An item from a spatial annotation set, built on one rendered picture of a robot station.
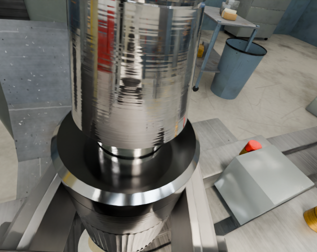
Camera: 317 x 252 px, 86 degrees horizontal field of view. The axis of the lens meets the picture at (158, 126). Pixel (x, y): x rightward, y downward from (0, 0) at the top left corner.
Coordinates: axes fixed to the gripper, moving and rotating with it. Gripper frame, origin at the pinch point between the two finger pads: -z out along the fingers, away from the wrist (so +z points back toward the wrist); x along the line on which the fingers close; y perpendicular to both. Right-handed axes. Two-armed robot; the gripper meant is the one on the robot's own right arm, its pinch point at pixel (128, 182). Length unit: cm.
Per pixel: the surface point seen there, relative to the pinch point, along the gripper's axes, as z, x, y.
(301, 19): -622, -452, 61
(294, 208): -3.3, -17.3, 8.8
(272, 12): -488, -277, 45
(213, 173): -6.5, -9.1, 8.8
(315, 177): -15.8, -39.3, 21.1
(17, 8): -30.3, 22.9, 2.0
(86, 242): 0.3, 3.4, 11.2
